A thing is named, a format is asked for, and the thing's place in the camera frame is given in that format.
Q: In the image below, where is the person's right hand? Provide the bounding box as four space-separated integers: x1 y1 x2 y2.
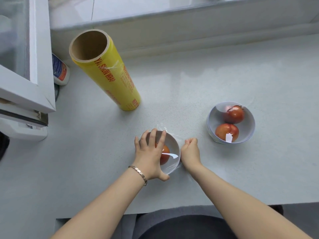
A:
180 138 202 172

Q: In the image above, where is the person's left hand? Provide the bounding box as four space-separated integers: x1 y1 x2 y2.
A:
131 128 170 182

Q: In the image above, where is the white bowl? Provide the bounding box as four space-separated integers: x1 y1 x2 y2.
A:
206 101 256 144
138 123 186 176
139 130 181 175

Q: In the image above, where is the clear cling film sheet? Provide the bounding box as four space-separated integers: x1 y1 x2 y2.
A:
206 101 256 144

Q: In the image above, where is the yellow plastic wrap roll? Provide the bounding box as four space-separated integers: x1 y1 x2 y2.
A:
69 29 141 112

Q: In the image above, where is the person's left forearm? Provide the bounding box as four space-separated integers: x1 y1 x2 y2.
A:
51 168 148 239

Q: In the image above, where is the person's right forearm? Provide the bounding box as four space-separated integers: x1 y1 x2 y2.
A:
190 161 312 239

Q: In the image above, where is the grey shirt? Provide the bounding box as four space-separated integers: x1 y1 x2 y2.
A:
112 205 239 239

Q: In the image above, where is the black speckled bag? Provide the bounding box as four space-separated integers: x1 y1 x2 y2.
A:
270 204 284 216

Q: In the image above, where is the white bottle blue orange label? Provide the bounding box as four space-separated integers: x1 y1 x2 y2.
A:
52 53 70 86

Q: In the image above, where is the white appliance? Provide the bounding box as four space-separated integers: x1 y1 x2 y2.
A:
0 117 48 142

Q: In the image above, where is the white open window sash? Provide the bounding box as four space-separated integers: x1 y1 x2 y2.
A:
0 0 56 114

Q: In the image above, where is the black rounded object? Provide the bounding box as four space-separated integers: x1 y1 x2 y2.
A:
0 131 10 162

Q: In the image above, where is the silver link bracelet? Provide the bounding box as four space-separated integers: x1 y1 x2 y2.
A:
128 165 148 187

